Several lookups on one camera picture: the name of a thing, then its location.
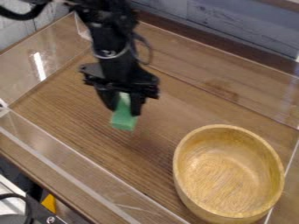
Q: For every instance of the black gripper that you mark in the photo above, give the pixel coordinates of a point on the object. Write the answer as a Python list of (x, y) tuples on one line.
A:
[(121, 75)]

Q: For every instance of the green rectangular block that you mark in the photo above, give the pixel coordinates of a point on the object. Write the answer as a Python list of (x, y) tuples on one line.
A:
[(122, 119)]

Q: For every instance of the brown wooden bowl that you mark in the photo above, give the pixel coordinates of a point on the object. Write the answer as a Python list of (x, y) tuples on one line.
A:
[(229, 174)]

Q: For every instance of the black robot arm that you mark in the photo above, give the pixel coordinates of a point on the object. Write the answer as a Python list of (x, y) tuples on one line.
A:
[(112, 20)]

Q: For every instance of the yellow warning sticker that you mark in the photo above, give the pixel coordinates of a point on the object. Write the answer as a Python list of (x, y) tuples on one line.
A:
[(49, 202)]

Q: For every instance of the clear acrylic enclosure wall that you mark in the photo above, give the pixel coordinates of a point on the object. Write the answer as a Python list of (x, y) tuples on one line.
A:
[(110, 174)]

